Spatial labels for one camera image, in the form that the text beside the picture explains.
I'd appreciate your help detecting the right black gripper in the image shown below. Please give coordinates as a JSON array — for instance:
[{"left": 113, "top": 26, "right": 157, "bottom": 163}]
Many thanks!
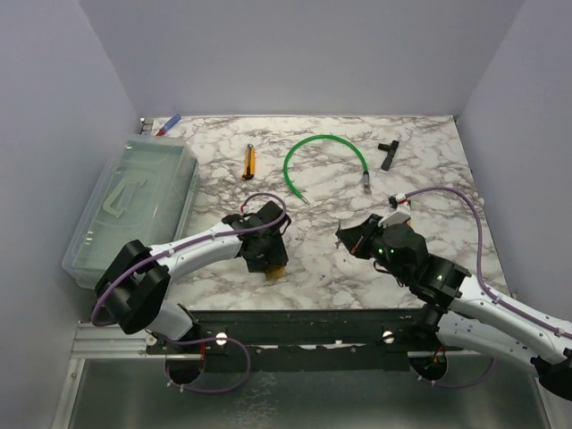
[{"left": 337, "top": 213, "right": 409, "bottom": 283}]

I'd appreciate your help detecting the brass padlock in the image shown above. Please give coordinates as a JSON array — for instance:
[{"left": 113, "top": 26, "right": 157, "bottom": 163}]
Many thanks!
[{"left": 265, "top": 266, "right": 286, "bottom": 282}]

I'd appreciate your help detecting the green cable lock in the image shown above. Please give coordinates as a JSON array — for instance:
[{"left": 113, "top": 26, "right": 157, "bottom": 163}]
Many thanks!
[{"left": 282, "top": 133, "right": 373, "bottom": 206}]

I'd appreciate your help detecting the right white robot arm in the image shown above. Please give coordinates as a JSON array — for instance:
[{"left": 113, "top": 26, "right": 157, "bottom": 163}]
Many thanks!
[{"left": 336, "top": 215, "right": 571, "bottom": 400}]

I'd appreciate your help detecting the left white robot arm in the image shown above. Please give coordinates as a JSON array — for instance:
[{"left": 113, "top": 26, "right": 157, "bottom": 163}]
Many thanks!
[{"left": 90, "top": 197, "right": 291, "bottom": 353}]

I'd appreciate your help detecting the yellow utility knife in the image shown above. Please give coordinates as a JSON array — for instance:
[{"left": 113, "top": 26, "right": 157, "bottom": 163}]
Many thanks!
[{"left": 241, "top": 144, "right": 256, "bottom": 181}]

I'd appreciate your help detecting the black T-shaped tool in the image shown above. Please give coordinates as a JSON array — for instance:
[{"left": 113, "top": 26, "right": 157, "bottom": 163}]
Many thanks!
[{"left": 377, "top": 140, "right": 400, "bottom": 172}]

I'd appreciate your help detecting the clear plastic storage box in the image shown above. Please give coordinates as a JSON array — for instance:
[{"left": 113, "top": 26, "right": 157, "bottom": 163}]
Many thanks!
[{"left": 63, "top": 135, "right": 199, "bottom": 290}]

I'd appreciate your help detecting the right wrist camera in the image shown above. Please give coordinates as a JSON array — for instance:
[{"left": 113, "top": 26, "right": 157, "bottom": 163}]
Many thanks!
[{"left": 378, "top": 193, "right": 411, "bottom": 228}]

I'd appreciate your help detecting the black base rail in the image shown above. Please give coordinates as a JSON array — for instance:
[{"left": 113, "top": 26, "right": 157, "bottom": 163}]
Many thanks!
[{"left": 147, "top": 309, "right": 441, "bottom": 372}]

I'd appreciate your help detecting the aluminium extrusion rail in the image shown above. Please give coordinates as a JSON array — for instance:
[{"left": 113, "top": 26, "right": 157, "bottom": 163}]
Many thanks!
[{"left": 71, "top": 321, "right": 153, "bottom": 358}]

